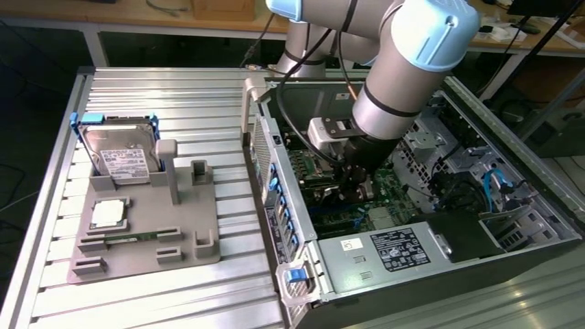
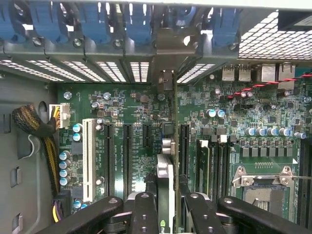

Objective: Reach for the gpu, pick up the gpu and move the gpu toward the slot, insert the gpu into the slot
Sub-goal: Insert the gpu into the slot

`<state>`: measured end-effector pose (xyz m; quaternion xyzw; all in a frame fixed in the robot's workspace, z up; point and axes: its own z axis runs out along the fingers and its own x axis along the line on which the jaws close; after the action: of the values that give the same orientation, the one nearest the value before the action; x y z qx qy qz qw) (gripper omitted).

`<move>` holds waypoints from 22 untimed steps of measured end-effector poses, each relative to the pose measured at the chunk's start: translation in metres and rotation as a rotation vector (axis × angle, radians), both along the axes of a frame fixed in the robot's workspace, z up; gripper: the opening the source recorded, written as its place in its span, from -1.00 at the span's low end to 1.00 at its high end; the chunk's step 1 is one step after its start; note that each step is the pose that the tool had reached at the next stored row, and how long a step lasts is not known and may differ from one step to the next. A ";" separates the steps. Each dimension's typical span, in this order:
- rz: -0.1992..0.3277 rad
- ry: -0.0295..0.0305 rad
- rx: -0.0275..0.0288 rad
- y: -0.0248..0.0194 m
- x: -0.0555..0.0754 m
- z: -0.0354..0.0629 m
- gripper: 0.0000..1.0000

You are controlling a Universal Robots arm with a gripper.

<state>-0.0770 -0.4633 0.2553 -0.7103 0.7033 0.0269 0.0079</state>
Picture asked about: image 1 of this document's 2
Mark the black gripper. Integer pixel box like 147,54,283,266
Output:
337,135,404,207

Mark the metal disk bay cage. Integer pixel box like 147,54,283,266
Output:
393,108,464,180

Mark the green motherboard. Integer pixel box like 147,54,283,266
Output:
287,143,440,241

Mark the silver chipset heatsink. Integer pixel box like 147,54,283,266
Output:
368,208,397,229

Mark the black fan shroud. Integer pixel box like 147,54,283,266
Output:
408,212,509,263

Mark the grey power supply unit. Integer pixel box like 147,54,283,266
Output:
319,221,455,302

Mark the open black PC case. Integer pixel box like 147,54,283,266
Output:
240,75,585,329

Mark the black tripod pole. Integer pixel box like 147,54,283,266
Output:
476,0,575,94

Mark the black monitor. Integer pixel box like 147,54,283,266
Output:
505,0,585,34

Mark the green RAM stick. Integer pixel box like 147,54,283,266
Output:
104,232,159,243

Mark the grey parts rack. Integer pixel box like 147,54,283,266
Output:
66,138,223,285

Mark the silver CPU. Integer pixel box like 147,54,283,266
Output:
90,199,130,229

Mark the wooden desk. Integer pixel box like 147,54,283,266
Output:
0,0,585,58

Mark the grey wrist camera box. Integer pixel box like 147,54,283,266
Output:
307,117,363,164

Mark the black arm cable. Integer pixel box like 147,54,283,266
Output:
277,29,343,167

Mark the blue disk wire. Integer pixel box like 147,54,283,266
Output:
483,169,509,215

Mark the thin black cable with plug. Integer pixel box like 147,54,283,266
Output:
240,12,279,71

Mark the hard disk with blue bracket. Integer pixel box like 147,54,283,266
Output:
68,112,167,186

